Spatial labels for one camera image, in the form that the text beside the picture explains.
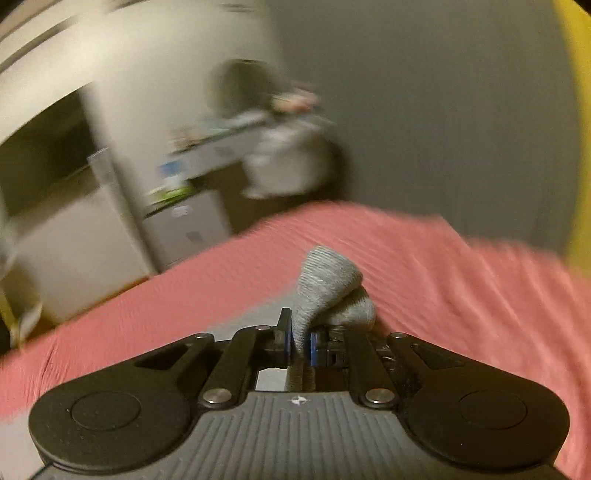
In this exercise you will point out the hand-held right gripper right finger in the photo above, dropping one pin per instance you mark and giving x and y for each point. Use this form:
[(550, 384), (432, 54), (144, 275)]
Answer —
[(314, 349)]

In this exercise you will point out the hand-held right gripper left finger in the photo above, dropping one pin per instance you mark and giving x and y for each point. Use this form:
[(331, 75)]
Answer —
[(286, 340)]

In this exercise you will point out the grey pants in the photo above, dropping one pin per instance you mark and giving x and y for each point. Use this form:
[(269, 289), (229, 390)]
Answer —
[(325, 277)]

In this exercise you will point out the grey bedside cabinet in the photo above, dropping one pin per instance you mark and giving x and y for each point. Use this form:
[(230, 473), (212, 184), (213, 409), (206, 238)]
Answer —
[(184, 230)]

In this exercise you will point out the pink ribbed blanket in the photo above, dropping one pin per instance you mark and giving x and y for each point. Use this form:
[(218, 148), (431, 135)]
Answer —
[(461, 286)]

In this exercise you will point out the grey upholstered chair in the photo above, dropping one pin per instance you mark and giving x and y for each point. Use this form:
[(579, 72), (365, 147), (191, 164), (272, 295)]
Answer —
[(288, 157)]

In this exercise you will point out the green leafy item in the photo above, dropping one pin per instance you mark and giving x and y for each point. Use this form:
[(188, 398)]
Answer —
[(171, 194)]

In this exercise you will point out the white and blue canister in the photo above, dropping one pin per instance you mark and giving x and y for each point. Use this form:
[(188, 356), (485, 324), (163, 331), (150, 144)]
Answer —
[(168, 173)]

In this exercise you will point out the grey vanity desk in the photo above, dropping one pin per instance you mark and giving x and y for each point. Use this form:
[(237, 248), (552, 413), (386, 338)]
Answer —
[(217, 147)]

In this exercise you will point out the pink plush toy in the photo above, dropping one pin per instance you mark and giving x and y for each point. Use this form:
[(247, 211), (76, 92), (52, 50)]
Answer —
[(295, 101)]

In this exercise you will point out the oval vanity mirror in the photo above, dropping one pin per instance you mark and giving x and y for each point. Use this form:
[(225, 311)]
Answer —
[(240, 87)]

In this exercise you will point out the grey curtain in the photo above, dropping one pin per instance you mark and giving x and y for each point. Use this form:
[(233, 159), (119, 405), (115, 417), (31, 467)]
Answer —
[(438, 115)]

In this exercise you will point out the yellow cloth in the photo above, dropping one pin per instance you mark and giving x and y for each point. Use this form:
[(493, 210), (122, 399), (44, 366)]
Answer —
[(579, 138)]

